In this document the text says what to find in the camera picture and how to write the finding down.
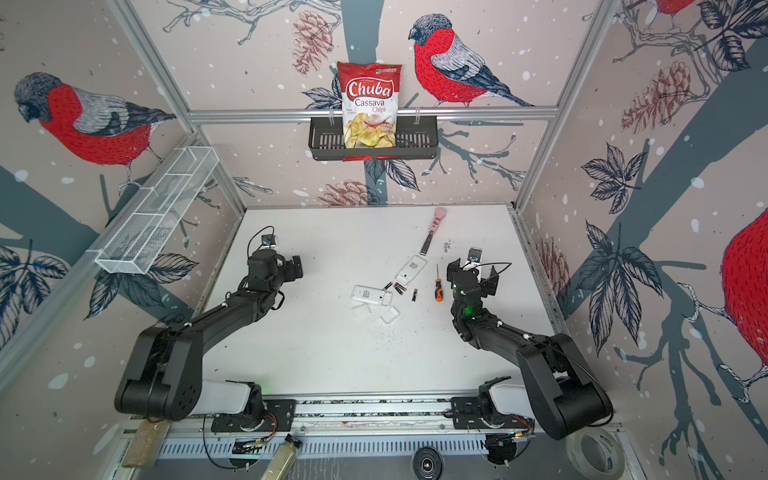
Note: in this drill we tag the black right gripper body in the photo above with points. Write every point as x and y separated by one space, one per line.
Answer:
456 275

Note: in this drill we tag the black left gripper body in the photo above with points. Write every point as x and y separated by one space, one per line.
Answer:
277 282

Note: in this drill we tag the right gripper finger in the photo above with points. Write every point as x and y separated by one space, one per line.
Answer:
453 268
491 282

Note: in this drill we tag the orange black screwdriver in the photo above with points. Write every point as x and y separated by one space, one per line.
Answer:
438 289

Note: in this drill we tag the white remote control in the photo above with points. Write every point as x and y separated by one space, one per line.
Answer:
371 296
410 270

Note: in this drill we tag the white battery cover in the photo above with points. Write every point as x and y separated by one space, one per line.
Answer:
362 311
390 315

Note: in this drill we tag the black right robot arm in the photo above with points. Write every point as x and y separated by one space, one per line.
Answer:
562 391

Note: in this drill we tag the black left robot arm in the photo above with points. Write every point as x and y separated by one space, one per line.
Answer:
163 378

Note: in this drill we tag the black round speaker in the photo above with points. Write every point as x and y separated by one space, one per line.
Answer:
427 464

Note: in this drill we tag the red cassava chips bag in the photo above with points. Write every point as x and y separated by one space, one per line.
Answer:
369 104

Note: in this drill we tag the beige grain filled bottle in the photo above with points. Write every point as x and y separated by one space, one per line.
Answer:
283 459

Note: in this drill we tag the clear tape roll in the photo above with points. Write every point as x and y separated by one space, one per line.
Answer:
595 453

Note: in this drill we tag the brown grain filled bottle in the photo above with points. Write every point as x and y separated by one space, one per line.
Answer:
146 445

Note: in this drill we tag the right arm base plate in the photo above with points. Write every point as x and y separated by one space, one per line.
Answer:
469 413

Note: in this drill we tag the white mesh wire tray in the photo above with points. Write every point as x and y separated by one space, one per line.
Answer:
161 206

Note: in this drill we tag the black wire basket shelf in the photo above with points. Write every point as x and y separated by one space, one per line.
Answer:
409 138

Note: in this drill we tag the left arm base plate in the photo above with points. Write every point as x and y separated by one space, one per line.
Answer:
274 416

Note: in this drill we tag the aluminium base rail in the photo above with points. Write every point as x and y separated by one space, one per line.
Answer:
344 427

